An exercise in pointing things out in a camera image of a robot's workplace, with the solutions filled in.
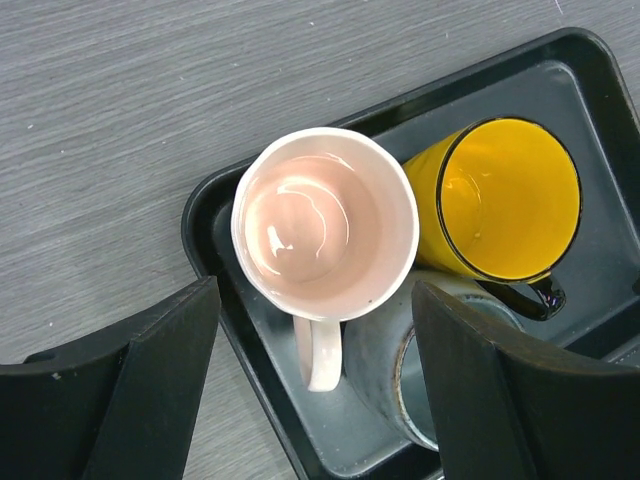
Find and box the pink ceramic mug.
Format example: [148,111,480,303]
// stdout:
[230,127,420,392]

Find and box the black plastic tray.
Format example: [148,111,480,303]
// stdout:
[182,28,639,479]

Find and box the yellow mug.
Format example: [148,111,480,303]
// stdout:
[403,117,583,322]

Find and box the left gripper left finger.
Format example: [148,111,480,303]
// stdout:
[1,277,221,479]

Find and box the grey glass mug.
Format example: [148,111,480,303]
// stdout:
[343,270,524,451]

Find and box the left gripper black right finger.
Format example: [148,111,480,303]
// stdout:
[412,281,639,479]

